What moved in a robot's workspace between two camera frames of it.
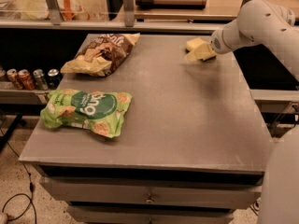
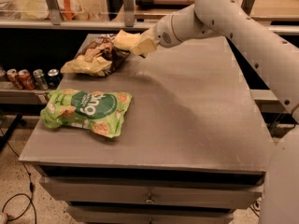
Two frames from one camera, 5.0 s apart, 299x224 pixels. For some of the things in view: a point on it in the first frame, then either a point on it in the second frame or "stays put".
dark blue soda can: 53,77 stays put
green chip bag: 100,113 stays put
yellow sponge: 193,41 to 126,40
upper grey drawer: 154,192 stays put
